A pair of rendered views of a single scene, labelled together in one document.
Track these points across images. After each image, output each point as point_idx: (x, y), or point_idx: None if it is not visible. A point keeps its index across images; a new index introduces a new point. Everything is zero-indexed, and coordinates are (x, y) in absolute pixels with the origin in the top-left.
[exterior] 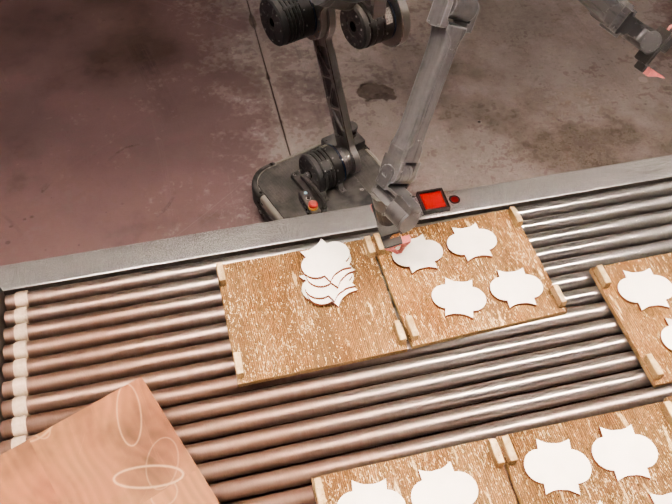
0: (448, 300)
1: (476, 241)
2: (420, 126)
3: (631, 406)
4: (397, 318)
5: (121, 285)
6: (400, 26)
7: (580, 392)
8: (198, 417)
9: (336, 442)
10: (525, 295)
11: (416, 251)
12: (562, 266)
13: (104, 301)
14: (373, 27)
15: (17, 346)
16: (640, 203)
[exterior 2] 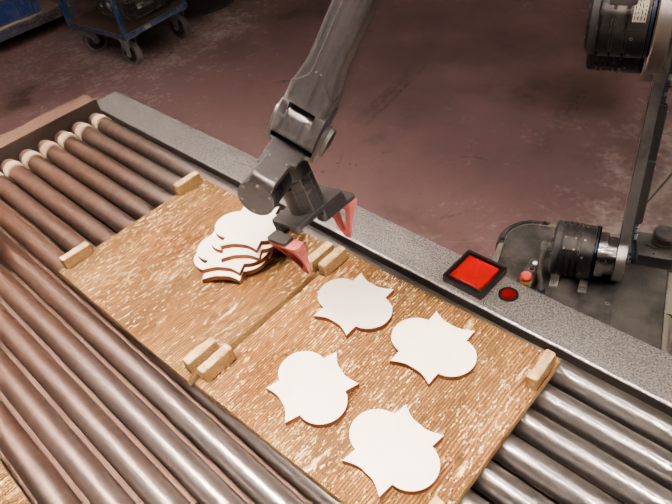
0: (296, 376)
1: (438, 350)
2: (321, 46)
3: None
4: None
5: (146, 151)
6: (653, 32)
7: None
8: (19, 274)
9: (17, 392)
10: (385, 469)
11: (355, 300)
12: (522, 502)
13: (120, 152)
14: (605, 17)
15: (46, 143)
16: None
